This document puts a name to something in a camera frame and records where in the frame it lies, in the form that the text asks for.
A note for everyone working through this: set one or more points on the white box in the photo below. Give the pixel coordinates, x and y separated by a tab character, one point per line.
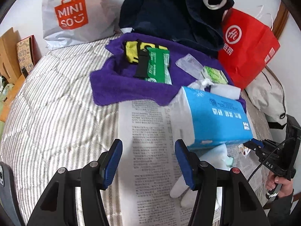
225	91

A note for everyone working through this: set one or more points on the small printed packet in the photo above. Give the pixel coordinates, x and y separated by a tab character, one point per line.
243	150

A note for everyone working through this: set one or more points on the patterned book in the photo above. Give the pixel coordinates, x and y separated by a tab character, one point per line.
24	54

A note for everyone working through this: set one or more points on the wooden headboard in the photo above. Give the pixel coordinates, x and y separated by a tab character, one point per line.
279	18

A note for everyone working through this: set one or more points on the beige canvas bag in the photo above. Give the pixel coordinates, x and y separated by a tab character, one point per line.
265	91

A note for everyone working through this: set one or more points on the white plastic shopping bag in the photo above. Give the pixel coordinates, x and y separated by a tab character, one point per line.
94	4

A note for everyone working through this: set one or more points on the person's right forearm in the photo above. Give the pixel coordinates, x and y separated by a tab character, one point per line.
282	209

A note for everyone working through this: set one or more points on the green tissue pack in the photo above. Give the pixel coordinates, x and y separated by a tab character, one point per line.
216	75

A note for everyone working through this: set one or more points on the navy blue fabric bag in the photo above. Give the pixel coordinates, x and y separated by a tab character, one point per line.
164	16

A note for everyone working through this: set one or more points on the yellow black pouch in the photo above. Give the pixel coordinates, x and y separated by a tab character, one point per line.
131	51

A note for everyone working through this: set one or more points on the blue tissue pack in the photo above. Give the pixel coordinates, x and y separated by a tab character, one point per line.
211	122

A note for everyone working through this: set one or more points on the white socks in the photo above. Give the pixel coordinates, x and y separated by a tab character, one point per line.
211	155

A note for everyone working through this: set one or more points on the green wet wipes pack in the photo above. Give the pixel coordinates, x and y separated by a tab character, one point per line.
160	68

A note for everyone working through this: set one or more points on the red paper bag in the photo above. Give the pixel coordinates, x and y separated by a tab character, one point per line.
249	51

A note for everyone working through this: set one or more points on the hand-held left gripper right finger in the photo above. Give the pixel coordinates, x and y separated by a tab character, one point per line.
185	167

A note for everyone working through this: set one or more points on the person's right hand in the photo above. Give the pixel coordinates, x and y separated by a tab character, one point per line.
282	186

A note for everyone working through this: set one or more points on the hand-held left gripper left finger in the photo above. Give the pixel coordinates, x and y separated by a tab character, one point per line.
112	164

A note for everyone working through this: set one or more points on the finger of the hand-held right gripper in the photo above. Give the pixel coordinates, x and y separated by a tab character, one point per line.
254	146

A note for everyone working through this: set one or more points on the newspaper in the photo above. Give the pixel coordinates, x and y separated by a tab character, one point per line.
150	146

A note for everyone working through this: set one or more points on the purple towel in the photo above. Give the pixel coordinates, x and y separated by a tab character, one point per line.
112	84

